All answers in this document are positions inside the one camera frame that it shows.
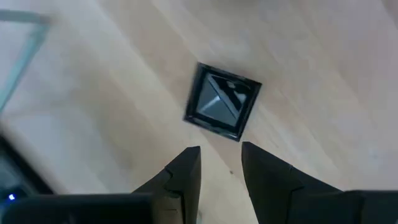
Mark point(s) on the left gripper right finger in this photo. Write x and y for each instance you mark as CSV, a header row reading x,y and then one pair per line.
x,y
270,189

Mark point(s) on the green perforated metal shelf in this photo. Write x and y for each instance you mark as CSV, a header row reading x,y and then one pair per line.
x,y
31,51

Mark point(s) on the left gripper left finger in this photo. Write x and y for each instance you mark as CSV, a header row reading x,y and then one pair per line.
x,y
177,193

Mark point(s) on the black square mini plate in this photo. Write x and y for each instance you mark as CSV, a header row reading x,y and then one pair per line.
x,y
222,102

